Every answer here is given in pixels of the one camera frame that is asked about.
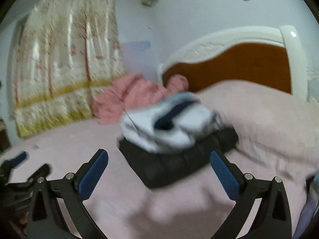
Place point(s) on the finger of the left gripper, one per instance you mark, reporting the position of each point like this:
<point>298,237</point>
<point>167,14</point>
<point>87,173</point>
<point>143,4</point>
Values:
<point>43,172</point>
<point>10,164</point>

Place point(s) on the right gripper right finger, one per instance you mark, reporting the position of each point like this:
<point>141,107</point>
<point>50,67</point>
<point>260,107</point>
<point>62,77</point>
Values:
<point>273,218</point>

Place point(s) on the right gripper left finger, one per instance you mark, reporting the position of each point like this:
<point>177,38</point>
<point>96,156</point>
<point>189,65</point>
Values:
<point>45,216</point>

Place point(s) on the white navy varsity jacket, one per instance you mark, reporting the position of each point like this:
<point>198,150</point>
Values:
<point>172,125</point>

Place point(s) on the pink bed sheet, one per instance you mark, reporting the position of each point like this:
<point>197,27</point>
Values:
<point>121,205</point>

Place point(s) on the pink pillow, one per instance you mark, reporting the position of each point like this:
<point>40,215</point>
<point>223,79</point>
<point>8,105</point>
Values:
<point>274,128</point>

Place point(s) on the folded black garment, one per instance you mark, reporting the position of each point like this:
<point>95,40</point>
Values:
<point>160,170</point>

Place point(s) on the pink crumpled quilt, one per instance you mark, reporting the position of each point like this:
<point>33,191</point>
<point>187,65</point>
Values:
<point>133,92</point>

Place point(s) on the tree pattern curtain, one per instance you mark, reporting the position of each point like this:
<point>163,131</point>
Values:
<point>66,54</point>

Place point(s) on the brown white headboard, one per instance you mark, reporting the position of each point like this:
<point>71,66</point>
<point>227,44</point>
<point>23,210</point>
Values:
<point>273,57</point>

